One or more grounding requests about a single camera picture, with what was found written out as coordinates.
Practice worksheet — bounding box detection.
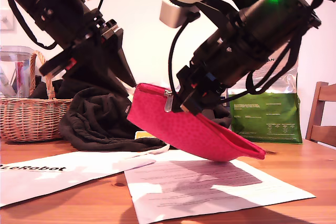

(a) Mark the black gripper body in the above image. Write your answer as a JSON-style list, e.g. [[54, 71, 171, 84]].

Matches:
[[176, 11, 266, 114], [39, 0, 123, 77]]

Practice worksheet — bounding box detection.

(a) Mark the pink zip pouch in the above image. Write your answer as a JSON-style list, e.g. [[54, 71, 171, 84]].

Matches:
[[127, 82, 266, 162]]

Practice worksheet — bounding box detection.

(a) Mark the silver green Canagan bag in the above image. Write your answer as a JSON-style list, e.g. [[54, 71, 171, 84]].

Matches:
[[227, 50, 303, 145]]

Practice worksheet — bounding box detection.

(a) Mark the orange LeRobot sticker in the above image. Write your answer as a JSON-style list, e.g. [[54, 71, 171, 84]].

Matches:
[[135, 131, 155, 140]]

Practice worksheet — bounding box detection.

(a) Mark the dark brown grey-lined hoodie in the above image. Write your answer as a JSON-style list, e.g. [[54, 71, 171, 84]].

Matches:
[[29, 77, 232, 153]]

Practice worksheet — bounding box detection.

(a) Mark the clear plastic container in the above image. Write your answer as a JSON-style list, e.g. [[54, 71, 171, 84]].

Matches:
[[0, 46, 36, 99]]

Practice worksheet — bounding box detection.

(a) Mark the printed white paper sheet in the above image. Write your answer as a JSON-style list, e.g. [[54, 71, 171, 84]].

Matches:
[[123, 150, 317, 224]]

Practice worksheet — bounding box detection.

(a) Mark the wooden chair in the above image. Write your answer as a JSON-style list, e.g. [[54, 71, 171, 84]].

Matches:
[[304, 81, 336, 149]]

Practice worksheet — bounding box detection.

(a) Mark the white LeRobot envelope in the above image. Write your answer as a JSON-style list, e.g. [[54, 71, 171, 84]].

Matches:
[[0, 151, 156, 208]]

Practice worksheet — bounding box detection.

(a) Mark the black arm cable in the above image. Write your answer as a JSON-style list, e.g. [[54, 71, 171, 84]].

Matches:
[[6, 0, 57, 50], [245, 32, 302, 95]]

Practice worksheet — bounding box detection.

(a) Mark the black camera cable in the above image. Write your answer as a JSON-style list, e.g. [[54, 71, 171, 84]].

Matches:
[[167, 14, 200, 96]]

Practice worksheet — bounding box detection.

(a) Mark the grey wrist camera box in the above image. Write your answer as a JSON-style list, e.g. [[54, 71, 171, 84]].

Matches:
[[159, 0, 238, 28]]

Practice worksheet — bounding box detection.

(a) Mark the white wall switch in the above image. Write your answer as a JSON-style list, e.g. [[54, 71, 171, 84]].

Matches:
[[0, 8, 16, 33]]

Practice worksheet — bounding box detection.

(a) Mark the wicker basket with handle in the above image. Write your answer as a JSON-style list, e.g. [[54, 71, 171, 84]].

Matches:
[[0, 50, 74, 143]]

